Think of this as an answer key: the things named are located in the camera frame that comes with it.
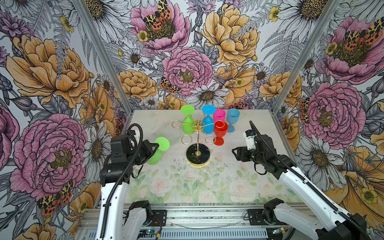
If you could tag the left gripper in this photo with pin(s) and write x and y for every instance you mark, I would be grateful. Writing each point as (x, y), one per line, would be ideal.
(147, 146)

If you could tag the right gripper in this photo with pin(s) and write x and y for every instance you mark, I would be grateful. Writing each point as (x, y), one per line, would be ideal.
(241, 150)

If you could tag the green wine glass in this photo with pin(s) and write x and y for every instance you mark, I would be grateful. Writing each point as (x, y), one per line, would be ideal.
(188, 121)
(164, 145)

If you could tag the red wine glass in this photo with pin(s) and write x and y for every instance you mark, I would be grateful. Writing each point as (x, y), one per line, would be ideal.
(220, 130)

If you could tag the light blue wine glass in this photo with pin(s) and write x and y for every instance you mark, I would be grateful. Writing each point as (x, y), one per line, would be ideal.
(232, 117)

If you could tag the pink wine glass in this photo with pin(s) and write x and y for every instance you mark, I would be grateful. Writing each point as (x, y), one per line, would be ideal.
(219, 115)

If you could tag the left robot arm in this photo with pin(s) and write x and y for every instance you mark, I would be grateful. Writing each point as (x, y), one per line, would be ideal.
(114, 222)

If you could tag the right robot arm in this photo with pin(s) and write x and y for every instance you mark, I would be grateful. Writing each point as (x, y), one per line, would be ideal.
(330, 221)

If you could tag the gold wine glass rack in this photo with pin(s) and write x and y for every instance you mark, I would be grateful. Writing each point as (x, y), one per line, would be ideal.
(198, 153)

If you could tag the small green circuit board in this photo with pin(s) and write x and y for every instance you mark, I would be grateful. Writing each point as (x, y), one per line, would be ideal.
(148, 234)

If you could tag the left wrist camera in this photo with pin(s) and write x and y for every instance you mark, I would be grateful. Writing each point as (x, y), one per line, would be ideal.
(134, 136)

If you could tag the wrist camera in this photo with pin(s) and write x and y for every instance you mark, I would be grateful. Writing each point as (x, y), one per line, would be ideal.
(134, 136)
(249, 136)

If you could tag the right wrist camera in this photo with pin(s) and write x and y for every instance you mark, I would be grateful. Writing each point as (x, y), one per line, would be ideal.
(249, 136)

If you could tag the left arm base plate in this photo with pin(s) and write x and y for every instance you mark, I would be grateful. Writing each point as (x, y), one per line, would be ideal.
(159, 219)

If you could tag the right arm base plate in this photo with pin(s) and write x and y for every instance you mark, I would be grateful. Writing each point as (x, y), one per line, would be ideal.
(256, 217)

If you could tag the aluminium front rail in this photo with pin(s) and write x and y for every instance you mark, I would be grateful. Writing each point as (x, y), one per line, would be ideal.
(221, 222)

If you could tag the left aluminium corner post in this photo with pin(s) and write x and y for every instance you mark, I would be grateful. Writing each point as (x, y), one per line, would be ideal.
(97, 41)

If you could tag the aluminium corner post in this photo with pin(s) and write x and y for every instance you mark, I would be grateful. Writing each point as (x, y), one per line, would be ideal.
(97, 41)
(322, 24)

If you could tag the right aluminium corner post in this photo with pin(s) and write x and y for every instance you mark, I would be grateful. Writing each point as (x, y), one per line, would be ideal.
(322, 24)

